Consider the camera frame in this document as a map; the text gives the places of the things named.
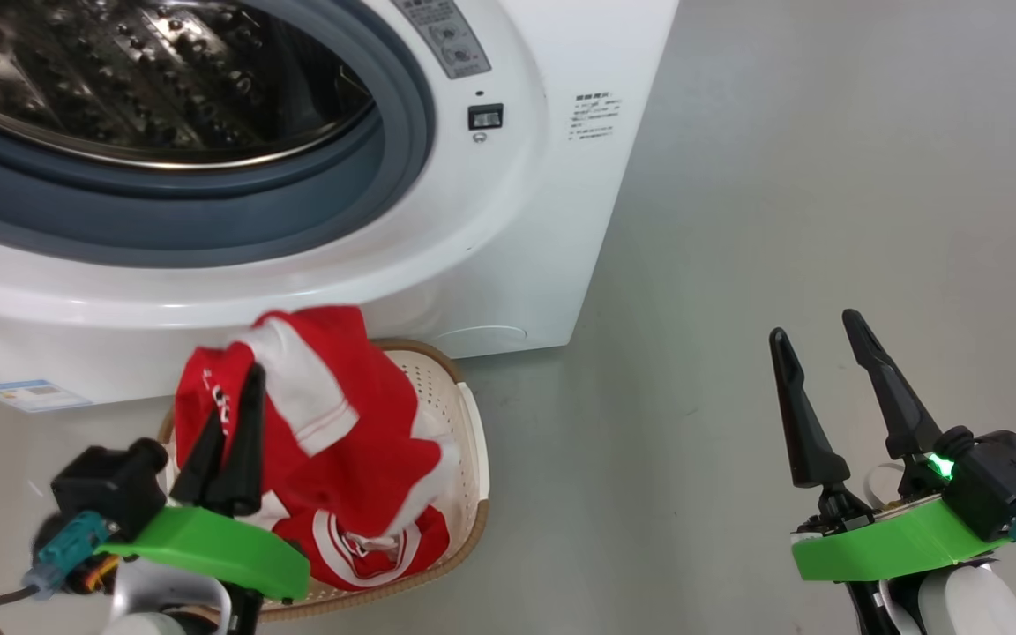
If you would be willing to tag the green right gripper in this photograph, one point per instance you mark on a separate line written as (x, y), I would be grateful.
(887, 547)

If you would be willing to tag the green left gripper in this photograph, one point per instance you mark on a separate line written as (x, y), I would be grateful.
(217, 547)

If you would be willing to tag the red and white garment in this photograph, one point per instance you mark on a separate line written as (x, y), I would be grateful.
(358, 459)

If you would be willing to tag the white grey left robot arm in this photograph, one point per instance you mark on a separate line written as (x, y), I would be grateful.
(155, 608)

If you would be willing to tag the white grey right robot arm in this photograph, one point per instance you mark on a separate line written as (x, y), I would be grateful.
(958, 608)

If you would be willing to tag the cream basket with brown rim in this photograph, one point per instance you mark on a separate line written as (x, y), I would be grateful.
(468, 441)

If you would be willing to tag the white front-load washing machine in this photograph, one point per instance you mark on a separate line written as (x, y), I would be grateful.
(508, 238)

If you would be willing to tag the blue energy label sticker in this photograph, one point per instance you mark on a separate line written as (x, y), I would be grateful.
(32, 395)

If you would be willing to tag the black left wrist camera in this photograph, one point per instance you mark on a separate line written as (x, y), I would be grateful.
(111, 485)

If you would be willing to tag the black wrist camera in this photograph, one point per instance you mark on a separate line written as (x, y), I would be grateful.
(1006, 481)
(111, 485)

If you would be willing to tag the teal left camera connector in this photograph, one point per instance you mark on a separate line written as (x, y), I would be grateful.
(71, 547)

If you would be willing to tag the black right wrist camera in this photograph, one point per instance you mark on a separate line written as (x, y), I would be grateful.
(1006, 481)

